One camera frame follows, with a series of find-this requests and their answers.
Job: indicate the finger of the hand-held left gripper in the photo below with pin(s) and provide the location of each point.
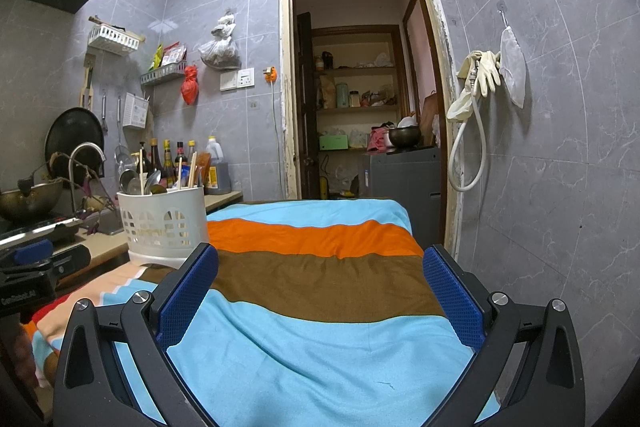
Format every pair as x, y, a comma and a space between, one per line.
65, 262
32, 252

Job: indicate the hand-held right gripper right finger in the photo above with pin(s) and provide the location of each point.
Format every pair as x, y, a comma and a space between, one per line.
452, 302

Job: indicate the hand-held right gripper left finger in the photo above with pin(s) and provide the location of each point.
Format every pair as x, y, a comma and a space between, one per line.
182, 302

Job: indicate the white plastic utensil holder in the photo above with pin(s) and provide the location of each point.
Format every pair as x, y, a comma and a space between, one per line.
165, 222

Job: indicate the person's left hand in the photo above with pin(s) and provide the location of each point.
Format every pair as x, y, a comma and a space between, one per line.
29, 357

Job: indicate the stove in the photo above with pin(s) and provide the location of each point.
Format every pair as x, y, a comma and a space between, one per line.
45, 229

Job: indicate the metal wok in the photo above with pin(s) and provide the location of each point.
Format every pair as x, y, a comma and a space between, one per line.
30, 202

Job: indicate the metal faucet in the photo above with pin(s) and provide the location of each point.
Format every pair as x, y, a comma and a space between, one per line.
87, 148

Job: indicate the striped blanket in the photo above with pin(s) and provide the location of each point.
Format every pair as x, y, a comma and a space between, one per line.
300, 332

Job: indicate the metal strainer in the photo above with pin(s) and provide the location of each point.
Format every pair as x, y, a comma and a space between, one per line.
122, 154

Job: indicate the grey cabinet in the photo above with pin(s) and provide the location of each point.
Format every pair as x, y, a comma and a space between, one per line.
405, 187

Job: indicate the black frying pan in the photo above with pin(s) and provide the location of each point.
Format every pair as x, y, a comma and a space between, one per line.
70, 129

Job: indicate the oil jug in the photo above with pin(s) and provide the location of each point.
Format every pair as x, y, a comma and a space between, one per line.
219, 172

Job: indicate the orange brown packet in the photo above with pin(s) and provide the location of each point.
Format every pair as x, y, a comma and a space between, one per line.
204, 167

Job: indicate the large dark sauce bottle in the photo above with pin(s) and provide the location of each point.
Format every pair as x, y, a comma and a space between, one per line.
156, 157

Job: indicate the yellow cap sauce bottle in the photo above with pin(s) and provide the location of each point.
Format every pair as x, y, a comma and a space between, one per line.
169, 162

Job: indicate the red label dark bottle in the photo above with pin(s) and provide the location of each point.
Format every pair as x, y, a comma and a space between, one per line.
181, 152

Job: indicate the clear glass bottle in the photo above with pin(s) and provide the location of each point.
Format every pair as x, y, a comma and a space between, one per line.
192, 148

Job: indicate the metal hanging utensil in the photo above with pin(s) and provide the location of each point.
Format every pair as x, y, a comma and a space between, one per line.
104, 109

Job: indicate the black bowl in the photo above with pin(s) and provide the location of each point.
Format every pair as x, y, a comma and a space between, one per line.
405, 137

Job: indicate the wooden spatula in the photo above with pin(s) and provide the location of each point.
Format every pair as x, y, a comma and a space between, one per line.
87, 82

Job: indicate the red cloth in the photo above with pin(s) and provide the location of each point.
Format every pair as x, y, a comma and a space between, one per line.
380, 137

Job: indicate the wooden cutting board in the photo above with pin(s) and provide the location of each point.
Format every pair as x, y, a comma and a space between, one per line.
430, 117

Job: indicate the white rubber gloves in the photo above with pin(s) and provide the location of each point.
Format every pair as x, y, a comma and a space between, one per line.
460, 109
487, 74

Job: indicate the green box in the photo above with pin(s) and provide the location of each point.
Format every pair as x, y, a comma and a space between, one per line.
333, 143

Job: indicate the red plastic bag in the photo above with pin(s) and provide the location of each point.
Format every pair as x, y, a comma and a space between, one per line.
190, 87

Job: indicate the glass jar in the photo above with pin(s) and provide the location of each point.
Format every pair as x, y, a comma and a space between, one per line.
354, 99

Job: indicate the seasoning packets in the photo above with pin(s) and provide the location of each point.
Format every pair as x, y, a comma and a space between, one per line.
170, 54

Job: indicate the teal canister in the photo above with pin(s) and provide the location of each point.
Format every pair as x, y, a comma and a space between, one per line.
342, 95

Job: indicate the white mesh bag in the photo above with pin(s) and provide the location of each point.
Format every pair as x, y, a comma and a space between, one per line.
514, 67

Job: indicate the wooden shelf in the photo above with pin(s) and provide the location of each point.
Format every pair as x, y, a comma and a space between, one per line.
355, 69

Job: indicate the clear plastic bag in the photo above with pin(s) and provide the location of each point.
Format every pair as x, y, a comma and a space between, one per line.
220, 49

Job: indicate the white wall chopstick holder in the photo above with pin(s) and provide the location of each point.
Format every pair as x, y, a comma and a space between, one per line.
135, 109

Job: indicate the metal wall rack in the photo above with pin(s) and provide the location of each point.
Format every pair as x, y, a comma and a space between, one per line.
162, 74

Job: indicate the white wall basket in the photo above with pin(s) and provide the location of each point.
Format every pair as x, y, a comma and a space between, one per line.
112, 38

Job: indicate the white wall switch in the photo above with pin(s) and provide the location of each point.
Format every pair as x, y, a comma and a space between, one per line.
238, 79

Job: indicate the orange wall plug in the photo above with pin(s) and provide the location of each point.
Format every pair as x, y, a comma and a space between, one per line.
270, 74

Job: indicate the door frame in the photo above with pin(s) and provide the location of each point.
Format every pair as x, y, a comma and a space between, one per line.
285, 57

